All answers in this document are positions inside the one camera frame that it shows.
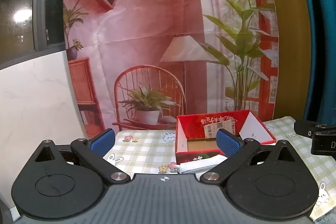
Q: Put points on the white squeeze tube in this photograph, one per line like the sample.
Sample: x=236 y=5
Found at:
x=194 y=166

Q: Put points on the red strawberry print box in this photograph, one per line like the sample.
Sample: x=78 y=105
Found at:
x=194 y=121

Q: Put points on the blue curtain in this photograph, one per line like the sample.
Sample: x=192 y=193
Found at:
x=323 y=29

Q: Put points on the printed room scene backdrop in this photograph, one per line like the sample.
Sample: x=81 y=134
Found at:
x=157 y=29

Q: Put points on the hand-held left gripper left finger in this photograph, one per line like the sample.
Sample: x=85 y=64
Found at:
x=103 y=140

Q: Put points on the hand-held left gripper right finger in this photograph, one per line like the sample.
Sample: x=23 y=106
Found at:
x=227 y=143

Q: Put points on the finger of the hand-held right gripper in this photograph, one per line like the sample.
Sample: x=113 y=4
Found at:
x=304 y=128

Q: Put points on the green checked rabbit tablecloth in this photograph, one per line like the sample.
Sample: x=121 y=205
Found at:
x=147 y=150

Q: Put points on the dark framed window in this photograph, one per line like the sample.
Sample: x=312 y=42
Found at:
x=15 y=3

